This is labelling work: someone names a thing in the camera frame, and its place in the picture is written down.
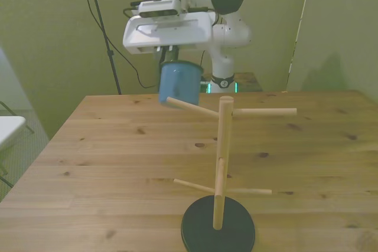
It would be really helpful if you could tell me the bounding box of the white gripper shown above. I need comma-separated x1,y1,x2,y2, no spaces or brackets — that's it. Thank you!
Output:
122,11,214,64

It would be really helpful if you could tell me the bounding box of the blue enamel mug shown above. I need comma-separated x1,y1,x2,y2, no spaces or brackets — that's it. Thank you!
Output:
158,60,205,108

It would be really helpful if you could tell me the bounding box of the wooden mug tree black base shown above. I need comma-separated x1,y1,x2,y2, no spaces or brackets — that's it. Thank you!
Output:
166,96,297,252

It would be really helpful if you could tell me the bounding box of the black tripod stand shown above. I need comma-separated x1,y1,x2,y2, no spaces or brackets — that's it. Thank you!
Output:
75,0,123,96

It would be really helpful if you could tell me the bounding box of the white folding chair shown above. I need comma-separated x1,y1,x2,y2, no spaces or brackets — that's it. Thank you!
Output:
0,100,35,189

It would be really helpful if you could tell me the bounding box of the long black cable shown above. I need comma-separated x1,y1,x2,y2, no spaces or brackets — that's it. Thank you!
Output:
75,0,162,89

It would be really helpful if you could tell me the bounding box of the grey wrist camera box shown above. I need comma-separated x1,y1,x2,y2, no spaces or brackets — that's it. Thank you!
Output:
138,0,182,19

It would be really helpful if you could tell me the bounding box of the thin dark hanging cable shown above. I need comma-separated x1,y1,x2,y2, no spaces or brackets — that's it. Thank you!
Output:
290,32,297,72

